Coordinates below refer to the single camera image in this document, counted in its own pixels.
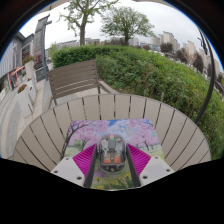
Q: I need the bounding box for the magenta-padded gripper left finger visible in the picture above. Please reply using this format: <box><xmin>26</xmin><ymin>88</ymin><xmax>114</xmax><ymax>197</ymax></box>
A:
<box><xmin>50</xmin><ymin>143</ymin><xmax>98</xmax><ymax>188</ymax></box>

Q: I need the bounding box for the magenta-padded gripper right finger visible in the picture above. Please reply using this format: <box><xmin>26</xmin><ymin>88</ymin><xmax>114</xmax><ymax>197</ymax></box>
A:
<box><xmin>125</xmin><ymin>143</ymin><xmax>175</xmax><ymax>188</ymax></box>

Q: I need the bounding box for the transparent grey computer mouse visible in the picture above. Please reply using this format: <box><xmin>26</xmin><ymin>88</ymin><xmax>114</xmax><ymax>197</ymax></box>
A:
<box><xmin>98</xmin><ymin>133</ymin><xmax>127</xmax><ymax>174</ymax></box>

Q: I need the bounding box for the flower landscape print mouse pad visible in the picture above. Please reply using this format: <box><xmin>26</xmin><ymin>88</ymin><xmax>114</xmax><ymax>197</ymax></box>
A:
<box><xmin>60</xmin><ymin>118</ymin><xmax>167</xmax><ymax>191</ymax></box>

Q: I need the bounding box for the low white flower planter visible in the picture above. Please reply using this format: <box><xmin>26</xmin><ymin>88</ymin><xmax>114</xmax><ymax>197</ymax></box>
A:
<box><xmin>16</xmin><ymin>83</ymin><xmax>38</xmax><ymax>118</ymax></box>

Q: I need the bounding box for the brown slatted outdoor chair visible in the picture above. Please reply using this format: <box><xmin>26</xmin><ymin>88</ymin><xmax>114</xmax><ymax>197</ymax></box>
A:
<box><xmin>47</xmin><ymin>59</ymin><xmax>116</xmax><ymax>106</ymax></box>

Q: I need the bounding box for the black curved parasol pole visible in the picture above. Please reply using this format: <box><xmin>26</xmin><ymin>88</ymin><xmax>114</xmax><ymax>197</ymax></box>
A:
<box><xmin>193</xmin><ymin>28</ymin><xmax>216</xmax><ymax>125</ymax></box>

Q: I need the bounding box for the tall white flower planter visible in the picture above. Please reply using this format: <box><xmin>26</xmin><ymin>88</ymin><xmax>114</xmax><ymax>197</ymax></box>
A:
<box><xmin>22</xmin><ymin>54</ymin><xmax>36</xmax><ymax>82</ymax></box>

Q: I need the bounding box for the beige apartment buildings group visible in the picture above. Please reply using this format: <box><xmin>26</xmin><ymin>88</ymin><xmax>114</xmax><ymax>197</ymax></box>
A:
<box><xmin>128</xmin><ymin>30</ymin><xmax>224</xmax><ymax>79</ymax></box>

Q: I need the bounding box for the thin-crowned tree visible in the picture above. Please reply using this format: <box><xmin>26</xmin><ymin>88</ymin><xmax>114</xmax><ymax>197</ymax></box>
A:
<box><xmin>59</xmin><ymin>0</ymin><xmax>118</xmax><ymax>47</ymax></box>

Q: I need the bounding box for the round-crowned tree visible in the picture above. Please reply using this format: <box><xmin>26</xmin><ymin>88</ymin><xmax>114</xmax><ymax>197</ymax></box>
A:
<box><xmin>99</xmin><ymin>6</ymin><xmax>156</xmax><ymax>46</ymax></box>

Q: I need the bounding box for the beige parasol canopy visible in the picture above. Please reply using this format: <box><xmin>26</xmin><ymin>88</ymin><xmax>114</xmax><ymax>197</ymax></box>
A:
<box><xmin>39</xmin><ymin>0</ymin><xmax>73</xmax><ymax>14</ymax></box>

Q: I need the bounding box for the grey banner sign post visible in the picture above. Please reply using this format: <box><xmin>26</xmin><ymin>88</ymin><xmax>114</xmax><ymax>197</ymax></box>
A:
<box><xmin>32</xmin><ymin>14</ymin><xmax>53</xmax><ymax>82</ymax></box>

